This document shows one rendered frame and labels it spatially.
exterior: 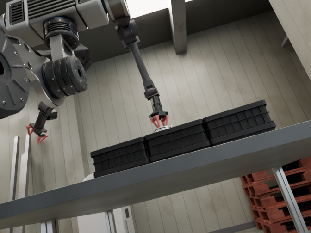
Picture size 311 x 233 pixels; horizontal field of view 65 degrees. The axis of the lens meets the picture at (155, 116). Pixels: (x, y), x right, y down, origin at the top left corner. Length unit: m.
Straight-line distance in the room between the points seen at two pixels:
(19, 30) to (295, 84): 4.19
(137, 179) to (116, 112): 3.77
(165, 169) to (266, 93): 3.93
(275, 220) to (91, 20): 2.67
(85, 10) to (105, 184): 0.71
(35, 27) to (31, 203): 0.71
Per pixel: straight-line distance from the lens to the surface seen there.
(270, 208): 3.08
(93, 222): 3.54
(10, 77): 0.52
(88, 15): 1.12
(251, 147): 0.65
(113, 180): 0.65
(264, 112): 1.23
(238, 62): 4.64
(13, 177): 4.61
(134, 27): 1.26
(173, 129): 1.19
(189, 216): 3.96
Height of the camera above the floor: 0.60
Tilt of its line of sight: 20 degrees up
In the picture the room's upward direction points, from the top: 14 degrees counter-clockwise
